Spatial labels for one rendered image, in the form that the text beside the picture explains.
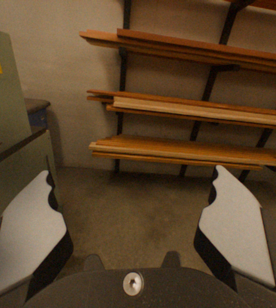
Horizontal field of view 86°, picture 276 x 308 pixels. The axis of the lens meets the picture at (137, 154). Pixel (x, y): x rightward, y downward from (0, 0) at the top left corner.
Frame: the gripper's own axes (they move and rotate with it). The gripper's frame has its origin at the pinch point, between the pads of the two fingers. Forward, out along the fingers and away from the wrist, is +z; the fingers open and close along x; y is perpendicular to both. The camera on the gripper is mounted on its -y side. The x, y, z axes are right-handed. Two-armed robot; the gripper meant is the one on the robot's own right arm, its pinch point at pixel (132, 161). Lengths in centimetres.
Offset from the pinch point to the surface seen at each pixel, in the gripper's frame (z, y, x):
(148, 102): 131, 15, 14
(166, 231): 81, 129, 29
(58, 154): 177, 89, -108
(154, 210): 106, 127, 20
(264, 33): 179, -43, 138
